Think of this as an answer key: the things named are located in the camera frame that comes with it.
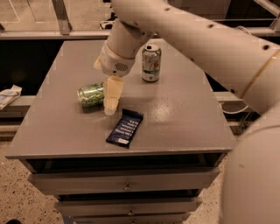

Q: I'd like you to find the white cable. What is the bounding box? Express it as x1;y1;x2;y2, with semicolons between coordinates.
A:
221;102;250;116

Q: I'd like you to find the white folded cloth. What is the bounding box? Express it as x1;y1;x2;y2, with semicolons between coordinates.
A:
0;85;22;109

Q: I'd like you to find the dark blue snack wrapper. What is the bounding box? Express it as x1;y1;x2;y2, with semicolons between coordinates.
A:
106;108;144;148

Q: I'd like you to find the bottom grey drawer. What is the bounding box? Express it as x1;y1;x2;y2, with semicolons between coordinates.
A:
73;213;190;224

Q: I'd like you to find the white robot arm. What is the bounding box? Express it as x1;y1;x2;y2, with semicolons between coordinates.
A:
99;0;280;224

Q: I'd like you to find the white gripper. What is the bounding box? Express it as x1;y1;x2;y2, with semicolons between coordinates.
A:
94;43;135;116

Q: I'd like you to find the top grey drawer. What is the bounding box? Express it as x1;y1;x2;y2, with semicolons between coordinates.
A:
28;167;220;195

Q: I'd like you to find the grey drawer cabinet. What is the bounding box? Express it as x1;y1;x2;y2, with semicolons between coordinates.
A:
7;40;235;224

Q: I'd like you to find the white green soda can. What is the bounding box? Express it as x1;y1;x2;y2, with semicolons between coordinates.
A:
142;44;161;82

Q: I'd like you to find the grey drawer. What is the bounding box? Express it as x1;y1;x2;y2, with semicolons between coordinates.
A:
55;198;202;217
28;167;220;195
73;213;190;224

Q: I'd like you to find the metal railing frame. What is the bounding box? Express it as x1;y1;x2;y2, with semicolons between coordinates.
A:
0;0;280;39

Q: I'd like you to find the middle grey drawer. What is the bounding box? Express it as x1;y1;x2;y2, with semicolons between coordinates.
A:
55;198;202;217

